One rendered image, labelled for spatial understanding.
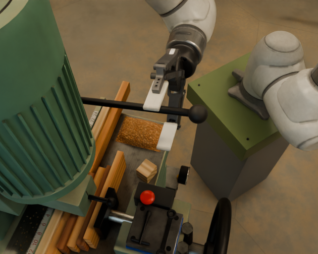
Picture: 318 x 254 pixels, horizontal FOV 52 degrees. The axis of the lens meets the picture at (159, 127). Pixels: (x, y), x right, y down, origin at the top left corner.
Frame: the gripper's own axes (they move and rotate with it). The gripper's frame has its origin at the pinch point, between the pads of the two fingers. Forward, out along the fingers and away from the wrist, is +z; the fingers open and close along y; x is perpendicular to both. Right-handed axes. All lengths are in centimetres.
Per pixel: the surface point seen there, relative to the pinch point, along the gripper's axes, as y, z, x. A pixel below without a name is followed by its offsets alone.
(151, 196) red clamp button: -9.1, 11.0, -0.1
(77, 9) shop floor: -89, -159, -129
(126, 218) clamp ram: -14.5, 15.0, -5.6
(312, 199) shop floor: -122, -48, 50
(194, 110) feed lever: 7.4, 0.5, 7.8
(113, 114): -14.2, -11.4, -18.7
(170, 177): -49, -12, -8
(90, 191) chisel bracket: -8.0, 12.9, -12.9
